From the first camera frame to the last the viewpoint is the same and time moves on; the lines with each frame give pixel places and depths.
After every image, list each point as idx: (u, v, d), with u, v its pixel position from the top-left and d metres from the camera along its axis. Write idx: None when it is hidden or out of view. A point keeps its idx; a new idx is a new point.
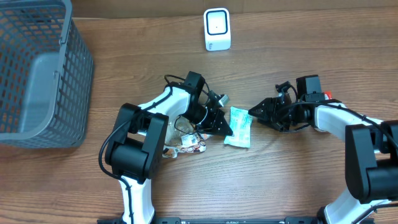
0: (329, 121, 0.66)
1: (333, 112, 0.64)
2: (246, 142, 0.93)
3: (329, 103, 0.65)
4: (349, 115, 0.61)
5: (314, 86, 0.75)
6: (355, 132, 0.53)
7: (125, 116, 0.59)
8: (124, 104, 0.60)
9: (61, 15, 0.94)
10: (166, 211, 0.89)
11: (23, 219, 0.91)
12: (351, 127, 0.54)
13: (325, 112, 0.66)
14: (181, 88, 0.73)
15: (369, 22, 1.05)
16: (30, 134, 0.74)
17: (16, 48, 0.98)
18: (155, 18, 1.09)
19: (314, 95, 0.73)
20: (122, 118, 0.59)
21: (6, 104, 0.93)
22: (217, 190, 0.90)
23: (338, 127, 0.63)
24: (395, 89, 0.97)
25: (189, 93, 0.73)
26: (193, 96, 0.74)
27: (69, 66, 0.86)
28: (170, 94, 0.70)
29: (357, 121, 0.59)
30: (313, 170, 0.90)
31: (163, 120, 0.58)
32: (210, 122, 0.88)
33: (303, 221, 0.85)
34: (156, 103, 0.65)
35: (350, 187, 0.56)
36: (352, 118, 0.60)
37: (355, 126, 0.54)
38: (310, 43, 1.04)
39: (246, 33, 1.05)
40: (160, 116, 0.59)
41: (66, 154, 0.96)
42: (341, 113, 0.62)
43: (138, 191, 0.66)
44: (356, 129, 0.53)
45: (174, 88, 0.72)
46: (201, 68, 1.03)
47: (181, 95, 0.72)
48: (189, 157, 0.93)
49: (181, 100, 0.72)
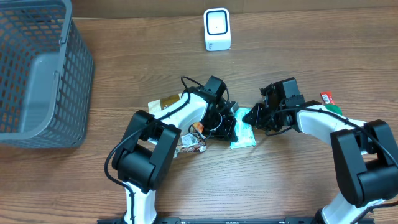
0: (312, 124, 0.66)
1: (315, 117, 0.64)
2: (251, 140, 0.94)
3: (310, 107, 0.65)
4: (331, 119, 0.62)
5: (292, 88, 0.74)
6: (341, 140, 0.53)
7: (138, 123, 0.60)
8: (139, 111, 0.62)
9: (61, 15, 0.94)
10: (166, 211, 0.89)
11: (23, 219, 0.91)
12: (335, 134, 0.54)
13: (307, 116, 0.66)
14: (199, 95, 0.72)
15: (369, 22, 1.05)
16: (30, 133, 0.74)
17: (16, 48, 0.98)
18: (155, 18, 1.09)
19: (293, 98, 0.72)
20: (135, 126, 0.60)
21: (6, 104, 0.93)
22: (217, 190, 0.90)
23: (322, 131, 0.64)
24: (395, 89, 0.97)
25: (207, 101, 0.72)
26: (211, 104, 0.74)
27: (69, 66, 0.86)
28: (186, 103, 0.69)
29: (340, 124, 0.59)
30: (313, 170, 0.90)
31: (176, 133, 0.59)
32: (223, 129, 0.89)
33: (303, 221, 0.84)
34: (170, 113, 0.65)
35: (344, 192, 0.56)
36: (334, 122, 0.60)
37: (339, 132, 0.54)
38: (310, 42, 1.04)
39: (246, 33, 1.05)
40: (171, 128, 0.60)
41: (66, 154, 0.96)
42: (321, 117, 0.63)
43: (142, 198, 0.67)
44: (341, 136, 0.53)
45: (191, 95, 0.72)
46: (202, 68, 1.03)
47: (197, 104, 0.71)
48: (189, 157, 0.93)
49: (198, 109, 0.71)
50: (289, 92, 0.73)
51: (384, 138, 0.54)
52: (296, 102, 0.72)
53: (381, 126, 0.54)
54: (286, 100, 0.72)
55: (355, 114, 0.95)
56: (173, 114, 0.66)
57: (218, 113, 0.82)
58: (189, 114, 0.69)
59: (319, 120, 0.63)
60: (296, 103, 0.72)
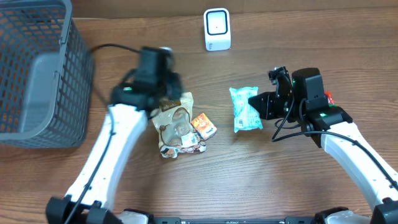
0: (342, 157, 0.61)
1: (351, 154, 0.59)
2: (257, 124, 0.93)
3: (339, 135, 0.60)
4: (367, 165, 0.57)
5: (316, 88, 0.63)
6: (387, 216, 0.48)
7: (57, 217, 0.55)
8: (50, 204, 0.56)
9: (61, 16, 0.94)
10: (166, 211, 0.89)
11: (23, 219, 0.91)
12: (380, 208, 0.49)
13: (337, 147, 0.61)
14: (131, 98, 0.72)
15: (369, 22, 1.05)
16: (30, 134, 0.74)
17: (16, 48, 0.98)
18: (155, 18, 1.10)
19: (315, 96, 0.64)
20: (56, 219, 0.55)
21: (6, 104, 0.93)
22: (217, 190, 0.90)
23: (353, 170, 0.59)
24: (395, 89, 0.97)
25: (140, 110, 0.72)
26: (151, 99, 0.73)
27: (69, 66, 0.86)
28: (112, 134, 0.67)
29: (379, 180, 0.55)
30: (313, 170, 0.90)
31: (101, 219, 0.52)
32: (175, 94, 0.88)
33: (303, 221, 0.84)
34: (89, 183, 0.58)
35: None
36: (372, 174, 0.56)
37: (386, 206, 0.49)
38: (310, 42, 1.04)
39: (246, 33, 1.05)
40: (96, 213, 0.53)
41: (67, 154, 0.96)
42: (357, 158, 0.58)
43: None
44: (388, 212, 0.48)
45: (120, 104, 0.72)
46: (202, 68, 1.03)
47: (127, 128, 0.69)
48: (189, 157, 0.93)
49: (127, 133, 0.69)
50: (312, 90, 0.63)
51: None
52: (318, 106, 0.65)
53: None
54: (307, 101, 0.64)
55: (354, 114, 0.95)
56: (95, 176, 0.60)
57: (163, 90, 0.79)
58: (120, 146, 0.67)
59: (357, 161, 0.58)
60: (318, 106, 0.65)
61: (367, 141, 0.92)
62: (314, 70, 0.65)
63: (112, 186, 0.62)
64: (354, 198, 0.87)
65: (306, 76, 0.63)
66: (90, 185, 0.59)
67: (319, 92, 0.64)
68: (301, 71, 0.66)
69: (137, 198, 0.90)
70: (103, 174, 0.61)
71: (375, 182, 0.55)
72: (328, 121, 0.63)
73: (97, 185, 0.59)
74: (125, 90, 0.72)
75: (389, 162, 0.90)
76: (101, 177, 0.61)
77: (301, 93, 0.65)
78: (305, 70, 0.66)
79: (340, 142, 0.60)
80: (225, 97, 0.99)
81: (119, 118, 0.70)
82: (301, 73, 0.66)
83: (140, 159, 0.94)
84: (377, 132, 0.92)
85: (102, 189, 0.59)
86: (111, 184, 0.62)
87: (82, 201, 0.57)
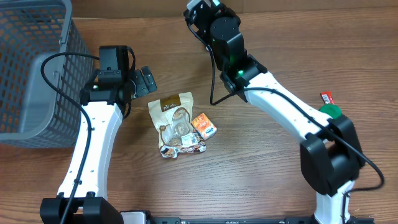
0: (266, 106, 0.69)
1: (268, 99, 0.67)
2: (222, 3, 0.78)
3: (259, 88, 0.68)
4: (288, 109, 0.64)
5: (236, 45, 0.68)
6: (312, 151, 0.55)
7: (51, 218, 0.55)
8: (42, 205, 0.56)
9: (61, 15, 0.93)
10: (165, 210, 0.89)
11: (23, 219, 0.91)
12: (305, 144, 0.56)
13: (259, 97, 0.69)
14: (100, 93, 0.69)
15: (369, 22, 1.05)
16: (30, 133, 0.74)
17: (16, 48, 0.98)
18: (156, 18, 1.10)
19: (236, 55, 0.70)
20: (51, 221, 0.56)
21: (6, 104, 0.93)
22: (217, 190, 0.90)
23: (278, 117, 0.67)
24: (395, 89, 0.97)
25: (112, 102, 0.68)
26: (120, 93, 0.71)
27: (69, 66, 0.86)
28: (91, 130, 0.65)
29: (300, 119, 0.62)
30: None
31: (99, 209, 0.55)
32: (144, 90, 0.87)
33: (303, 221, 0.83)
34: (76, 180, 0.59)
35: (311, 180, 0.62)
36: (293, 116, 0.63)
37: (309, 142, 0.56)
38: (310, 42, 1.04)
39: (247, 33, 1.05)
40: (91, 203, 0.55)
41: (67, 154, 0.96)
42: (277, 104, 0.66)
43: None
44: (310, 146, 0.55)
45: (91, 104, 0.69)
46: (201, 68, 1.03)
47: (103, 122, 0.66)
48: (189, 157, 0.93)
49: (107, 127, 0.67)
50: (234, 51, 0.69)
51: (348, 132, 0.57)
52: (239, 61, 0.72)
53: (344, 123, 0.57)
54: (228, 61, 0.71)
55: (354, 114, 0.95)
56: (83, 170, 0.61)
57: (129, 84, 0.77)
58: (104, 140, 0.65)
59: (277, 107, 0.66)
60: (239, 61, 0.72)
61: (367, 141, 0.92)
62: (232, 28, 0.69)
63: (102, 177, 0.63)
64: (355, 198, 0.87)
65: (227, 38, 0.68)
66: (80, 179, 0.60)
67: (240, 51, 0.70)
68: (221, 29, 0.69)
69: (137, 198, 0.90)
70: (91, 166, 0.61)
71: (296, 122, 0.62)
72: (245, 76, 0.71)
73: (87, 179, 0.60)
74: (94, 88, 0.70)
75: (389, 162, 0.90)
76: (89, 169, 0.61)
77: (223, 50, 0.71)
78: (224, 28, 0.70)
79: (261, 94, 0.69)
80: (226, 97, 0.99)
81: (93, 114, 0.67)
82: (221, 31, 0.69)
83: (141, 159, 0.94)
84: (377, 131, 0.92)
85: (92, 181, 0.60)
86: (101, 175, 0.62)
87: (74, 196, 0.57)
